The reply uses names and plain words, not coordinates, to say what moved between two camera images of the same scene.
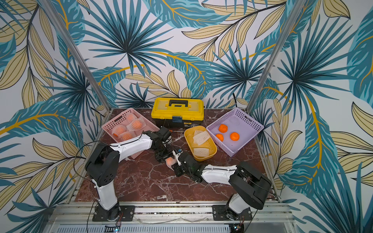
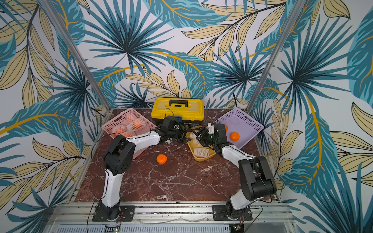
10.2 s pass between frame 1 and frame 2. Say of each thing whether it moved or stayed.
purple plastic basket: stayed
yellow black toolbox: stayed
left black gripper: moved
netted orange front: moved
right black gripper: moved
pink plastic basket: stayed
